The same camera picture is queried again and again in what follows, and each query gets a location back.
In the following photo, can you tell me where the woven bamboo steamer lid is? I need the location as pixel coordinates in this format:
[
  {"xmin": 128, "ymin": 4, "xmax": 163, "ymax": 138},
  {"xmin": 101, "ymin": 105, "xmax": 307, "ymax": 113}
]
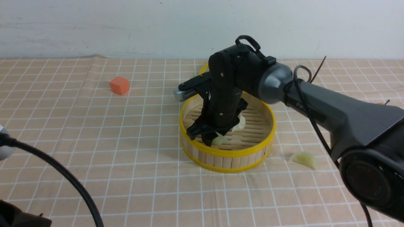
[{"xmin": 198, "ymin": 63, "xmax": 208, "ymax": 76}]

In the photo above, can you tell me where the white dumpling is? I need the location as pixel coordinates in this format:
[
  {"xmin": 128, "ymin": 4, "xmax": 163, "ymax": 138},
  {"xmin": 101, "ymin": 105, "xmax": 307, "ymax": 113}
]
[{"xmin": 231, "ymin": 113, "xmax": 246, "ymax": 132}]

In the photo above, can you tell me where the pale green dumpling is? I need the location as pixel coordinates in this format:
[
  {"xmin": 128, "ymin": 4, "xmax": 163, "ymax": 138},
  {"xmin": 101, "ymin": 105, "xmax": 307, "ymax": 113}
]
[
  {"xmin": 211, "ymin": 132, "xmax": 228, "ymax": 146},
  {"xmin": 289, "ymin": 151, "xmax": 317, "ymax": 170}
]

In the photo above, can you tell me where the checked beige tablecloth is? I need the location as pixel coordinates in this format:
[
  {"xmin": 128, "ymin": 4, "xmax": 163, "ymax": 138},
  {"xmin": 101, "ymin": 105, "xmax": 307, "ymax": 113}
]
[{"xmin": 0, "ymin": 55, "xmax": 404, "ymax": 227}]

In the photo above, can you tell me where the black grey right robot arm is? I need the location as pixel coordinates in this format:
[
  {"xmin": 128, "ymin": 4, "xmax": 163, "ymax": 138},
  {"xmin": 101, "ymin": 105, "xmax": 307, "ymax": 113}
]
[{"xmin": 179, "ymin": 41, "xmax": 404, "ymax": 222}]

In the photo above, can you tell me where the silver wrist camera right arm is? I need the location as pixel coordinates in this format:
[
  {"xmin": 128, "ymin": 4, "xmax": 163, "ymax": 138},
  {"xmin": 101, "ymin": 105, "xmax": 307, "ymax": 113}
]
[{"xmin": 173, "ymin": 72, "xmax": 211, "ymax": 102}]

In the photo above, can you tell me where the orange foam cube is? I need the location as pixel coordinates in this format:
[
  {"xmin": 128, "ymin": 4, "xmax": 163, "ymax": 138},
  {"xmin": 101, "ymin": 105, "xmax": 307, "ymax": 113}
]
[{"xmin": 109, "ymin": 76, "xmax": 130, "ymax": 96}]

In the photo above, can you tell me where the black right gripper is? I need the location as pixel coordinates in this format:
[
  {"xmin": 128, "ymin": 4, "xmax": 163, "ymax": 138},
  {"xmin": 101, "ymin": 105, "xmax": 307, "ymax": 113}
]
[{"xmin": 187, "ymin": 85, "xmax": 247, "ymax": 147}]

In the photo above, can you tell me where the bamboo steamer tray yellow rim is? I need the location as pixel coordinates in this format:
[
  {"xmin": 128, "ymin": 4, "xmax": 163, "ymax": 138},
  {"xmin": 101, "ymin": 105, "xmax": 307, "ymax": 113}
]
[{"xmin": 179, "ymin": 93, "xmax": 276, "ymax": 173}]

